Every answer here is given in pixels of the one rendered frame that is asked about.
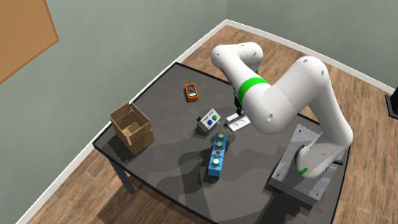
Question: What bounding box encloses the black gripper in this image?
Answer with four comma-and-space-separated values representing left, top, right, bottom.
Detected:
233, 92, 243, 116

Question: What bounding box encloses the orange multimeter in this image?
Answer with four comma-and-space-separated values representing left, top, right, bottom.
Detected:
185, 84, 198, 101

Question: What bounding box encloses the dark green screw cap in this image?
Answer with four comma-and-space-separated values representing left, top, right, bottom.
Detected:
212, 158, 219, 165

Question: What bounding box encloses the blue tube rack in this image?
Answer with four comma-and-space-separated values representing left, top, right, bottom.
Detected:
208, 133, 227, 176

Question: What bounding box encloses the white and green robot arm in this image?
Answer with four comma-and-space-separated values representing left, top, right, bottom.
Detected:
211, 42, 353, 179

